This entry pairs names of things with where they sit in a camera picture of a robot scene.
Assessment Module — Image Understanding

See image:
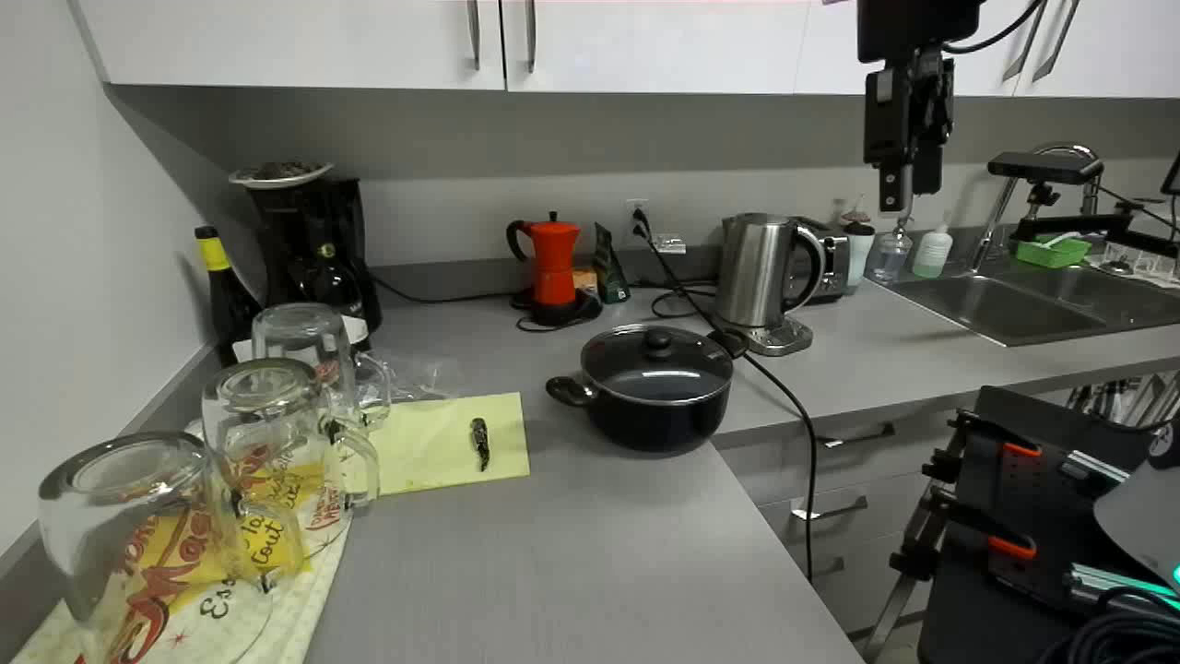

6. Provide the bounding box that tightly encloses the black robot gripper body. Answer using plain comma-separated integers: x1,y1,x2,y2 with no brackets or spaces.
862,49,956,216

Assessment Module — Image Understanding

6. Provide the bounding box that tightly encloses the glass pot lid black knob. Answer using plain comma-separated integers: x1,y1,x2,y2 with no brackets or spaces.
578,325,735,403

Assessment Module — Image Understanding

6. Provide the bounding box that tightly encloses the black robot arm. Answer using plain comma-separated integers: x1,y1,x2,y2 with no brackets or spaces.
854,0,982,216

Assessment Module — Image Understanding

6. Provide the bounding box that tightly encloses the black cooking pot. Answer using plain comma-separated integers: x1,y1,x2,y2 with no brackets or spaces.
545,325,735,456

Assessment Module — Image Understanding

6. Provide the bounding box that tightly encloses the red moka pot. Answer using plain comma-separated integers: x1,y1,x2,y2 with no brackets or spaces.
503,216,578,310

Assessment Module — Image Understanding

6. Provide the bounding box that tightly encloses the clear soap dispenser bottle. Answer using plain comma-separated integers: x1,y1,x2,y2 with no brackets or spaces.
871,223,909,286

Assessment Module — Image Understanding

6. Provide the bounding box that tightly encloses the white soap bottle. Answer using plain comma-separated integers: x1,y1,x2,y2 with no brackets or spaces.
909,227,951,278

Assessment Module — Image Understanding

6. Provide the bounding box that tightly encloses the silver toaster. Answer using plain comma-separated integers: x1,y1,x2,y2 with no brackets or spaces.
784,223,851,307

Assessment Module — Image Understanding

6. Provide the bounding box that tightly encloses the stainless steel electric kettle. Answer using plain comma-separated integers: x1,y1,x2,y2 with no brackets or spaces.
715,216,825,358

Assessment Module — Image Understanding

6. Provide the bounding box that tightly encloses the green sponge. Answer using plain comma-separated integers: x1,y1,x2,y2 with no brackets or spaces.
1016,234,1091,269

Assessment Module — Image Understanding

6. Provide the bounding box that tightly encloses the stainless steel sink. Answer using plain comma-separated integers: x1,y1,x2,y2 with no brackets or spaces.
897,265,1180,347

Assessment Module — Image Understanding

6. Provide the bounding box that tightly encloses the dark green small bottle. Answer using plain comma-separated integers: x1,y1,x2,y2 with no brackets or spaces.
593,223,629,302

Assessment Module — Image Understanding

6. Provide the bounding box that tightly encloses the black equipment cart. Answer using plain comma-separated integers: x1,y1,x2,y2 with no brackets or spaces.
862,387,1180,664

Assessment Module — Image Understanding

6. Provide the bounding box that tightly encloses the small black object on paper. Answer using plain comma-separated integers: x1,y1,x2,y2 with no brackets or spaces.
467,417,489,473

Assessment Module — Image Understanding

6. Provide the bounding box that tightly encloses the yellow paper sheet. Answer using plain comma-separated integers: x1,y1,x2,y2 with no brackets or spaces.
369,393,532,496

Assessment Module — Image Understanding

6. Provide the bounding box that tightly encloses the black coffee maker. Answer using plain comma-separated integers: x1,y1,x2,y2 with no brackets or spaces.
227,164,383,329

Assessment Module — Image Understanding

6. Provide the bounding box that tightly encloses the far upturned glass jar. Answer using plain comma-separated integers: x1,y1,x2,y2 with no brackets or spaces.
249,302,392,430

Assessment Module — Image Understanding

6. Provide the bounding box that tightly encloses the upturned glass jar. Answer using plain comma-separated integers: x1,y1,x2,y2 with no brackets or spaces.
204,358,379,577
249,302,392,430
38,433,269,664

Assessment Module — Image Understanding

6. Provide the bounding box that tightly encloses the dark wine bottle yellow cap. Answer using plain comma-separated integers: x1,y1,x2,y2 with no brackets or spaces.
195,227,258,367

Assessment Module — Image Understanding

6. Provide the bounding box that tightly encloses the middle upturned glass jar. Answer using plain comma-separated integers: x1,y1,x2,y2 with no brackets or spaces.
204,358,379,577

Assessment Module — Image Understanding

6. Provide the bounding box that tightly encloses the printed dish towel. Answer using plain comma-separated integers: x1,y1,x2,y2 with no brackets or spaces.
12,433,342,664

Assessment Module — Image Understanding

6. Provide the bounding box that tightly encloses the near upturned glass jar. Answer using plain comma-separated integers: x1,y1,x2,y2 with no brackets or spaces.
38,433,269,664

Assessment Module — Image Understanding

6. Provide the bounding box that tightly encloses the black power cable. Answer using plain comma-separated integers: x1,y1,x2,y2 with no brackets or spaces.
625,206,823,583

